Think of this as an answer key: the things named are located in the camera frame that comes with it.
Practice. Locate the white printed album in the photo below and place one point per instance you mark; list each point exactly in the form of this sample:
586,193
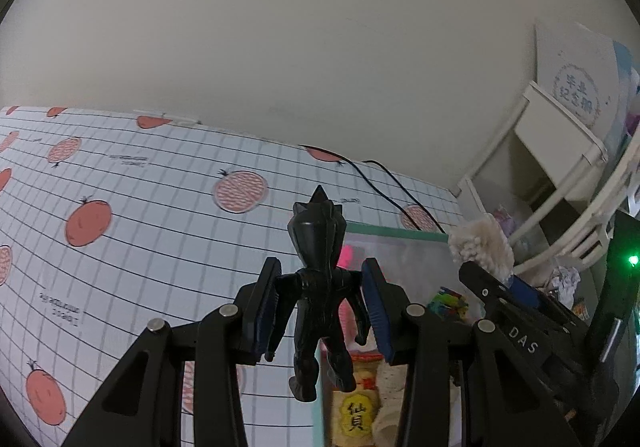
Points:
575,72

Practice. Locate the bag of cotton swabs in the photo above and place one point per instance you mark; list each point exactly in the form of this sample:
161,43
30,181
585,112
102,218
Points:
480,242

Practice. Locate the crumpled white paper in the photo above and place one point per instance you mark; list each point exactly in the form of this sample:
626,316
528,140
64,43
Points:
565,279

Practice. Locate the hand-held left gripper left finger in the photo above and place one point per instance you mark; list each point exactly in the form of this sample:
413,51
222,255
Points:
265,312

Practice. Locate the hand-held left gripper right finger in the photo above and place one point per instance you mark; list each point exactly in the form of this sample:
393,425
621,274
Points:
377,312

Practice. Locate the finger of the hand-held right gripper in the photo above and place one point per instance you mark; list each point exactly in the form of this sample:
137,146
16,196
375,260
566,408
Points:
525,292
485,292

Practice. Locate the grid fruit print tablecloth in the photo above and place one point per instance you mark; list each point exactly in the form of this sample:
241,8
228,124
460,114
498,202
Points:
150,227

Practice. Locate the teal cardboard box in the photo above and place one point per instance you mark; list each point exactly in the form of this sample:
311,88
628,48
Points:
400,257

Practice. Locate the white shelf unit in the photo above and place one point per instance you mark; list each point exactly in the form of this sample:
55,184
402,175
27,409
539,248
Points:
555,137

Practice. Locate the yellow snack packet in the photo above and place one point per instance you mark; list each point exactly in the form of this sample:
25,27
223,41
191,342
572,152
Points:
355,417

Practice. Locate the black toy figure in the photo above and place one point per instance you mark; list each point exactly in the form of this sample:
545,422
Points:
315,247

